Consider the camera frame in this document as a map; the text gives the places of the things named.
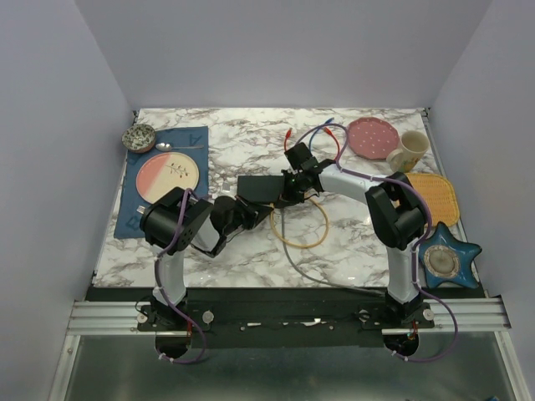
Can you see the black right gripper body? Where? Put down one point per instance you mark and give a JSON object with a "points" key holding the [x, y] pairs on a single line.
{"points": [[294, 181]]}

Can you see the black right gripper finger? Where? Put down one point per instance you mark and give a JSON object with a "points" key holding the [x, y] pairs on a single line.
{"points": [[279, 200], [295, 198]]}

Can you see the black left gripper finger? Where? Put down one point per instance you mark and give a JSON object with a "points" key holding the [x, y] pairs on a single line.
{"points": [[250, 205], [254, 218]]}

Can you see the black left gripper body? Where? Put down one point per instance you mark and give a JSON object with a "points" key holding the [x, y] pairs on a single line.
{"points": [[239, 220]]}

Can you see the dark grey network switch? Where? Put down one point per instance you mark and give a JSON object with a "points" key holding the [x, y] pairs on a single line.
{"points": [[260, 189]]}

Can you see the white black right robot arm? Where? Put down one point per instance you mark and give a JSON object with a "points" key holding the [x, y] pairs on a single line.
{"points": [[397, 213]]}

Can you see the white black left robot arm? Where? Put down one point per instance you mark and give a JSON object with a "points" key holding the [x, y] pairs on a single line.
{"points": [[215, 230]]}

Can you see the pink dotted plate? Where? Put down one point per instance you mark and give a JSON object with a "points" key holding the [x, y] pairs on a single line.
{"points": [[372, 138]]}

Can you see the pink and cream plate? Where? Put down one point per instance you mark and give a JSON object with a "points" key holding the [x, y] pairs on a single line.
{"points": [[162, 173]]}

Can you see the blue cloth placemat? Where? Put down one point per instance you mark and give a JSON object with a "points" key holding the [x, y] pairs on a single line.
{"points": [[128, 221]]}

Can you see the silver spoon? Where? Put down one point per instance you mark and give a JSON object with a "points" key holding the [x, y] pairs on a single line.
{"points": [[166, 147]]}

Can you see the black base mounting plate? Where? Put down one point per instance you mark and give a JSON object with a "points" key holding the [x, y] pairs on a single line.
{"points": [[287, 318]]}

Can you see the cream ceramic mug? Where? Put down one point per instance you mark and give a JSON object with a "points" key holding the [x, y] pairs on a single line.
{"points": [[411, 148]]}

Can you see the small patterned bowl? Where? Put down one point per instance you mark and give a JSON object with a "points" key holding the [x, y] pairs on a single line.
{"points": [[139, 138]]}

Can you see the yellow woven mat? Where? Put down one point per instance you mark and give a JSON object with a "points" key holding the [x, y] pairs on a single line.
{"points": [[439, 195]]}

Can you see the blue star shaped dish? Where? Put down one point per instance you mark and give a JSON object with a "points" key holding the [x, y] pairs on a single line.
{"points": [[446, 259]]}

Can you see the aluminium rail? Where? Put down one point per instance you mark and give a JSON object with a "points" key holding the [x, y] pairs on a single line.
{"points": [[106, 357]]}

